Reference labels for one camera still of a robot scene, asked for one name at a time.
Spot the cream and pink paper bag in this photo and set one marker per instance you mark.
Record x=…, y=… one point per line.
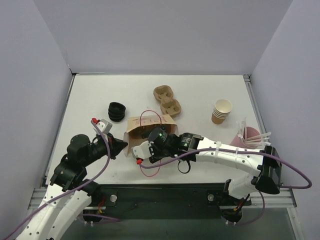
x=139, y=128

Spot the aluminium frame rail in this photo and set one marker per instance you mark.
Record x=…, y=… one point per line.
x=286, y=198

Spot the pink cup with straws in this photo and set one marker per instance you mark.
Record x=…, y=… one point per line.
x=248, y=137

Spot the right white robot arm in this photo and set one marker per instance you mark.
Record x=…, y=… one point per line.
x=263, y=167

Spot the stack of black lids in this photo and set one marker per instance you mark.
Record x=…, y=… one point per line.
x=116, y=111

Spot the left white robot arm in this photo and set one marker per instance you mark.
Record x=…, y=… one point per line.
x=69, y=191

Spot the stack of brown paper cups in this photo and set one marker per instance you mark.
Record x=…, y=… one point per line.
x=221, y=111

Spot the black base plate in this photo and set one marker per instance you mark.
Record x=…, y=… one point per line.
x=171, y=201

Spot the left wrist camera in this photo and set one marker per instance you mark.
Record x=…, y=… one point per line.
x=101, y=126

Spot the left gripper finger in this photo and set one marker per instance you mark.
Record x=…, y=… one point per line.
x=116, y=150
x=117, y=144

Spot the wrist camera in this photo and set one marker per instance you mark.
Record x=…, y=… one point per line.
x=101, y=126
x=142, y=152

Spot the brown pulp cup carrier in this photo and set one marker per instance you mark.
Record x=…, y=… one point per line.
x=168, y=104

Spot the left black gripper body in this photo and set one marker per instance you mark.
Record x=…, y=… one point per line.
x=113, y=147

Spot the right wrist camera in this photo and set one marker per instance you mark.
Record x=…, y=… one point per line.
x=142, y=152

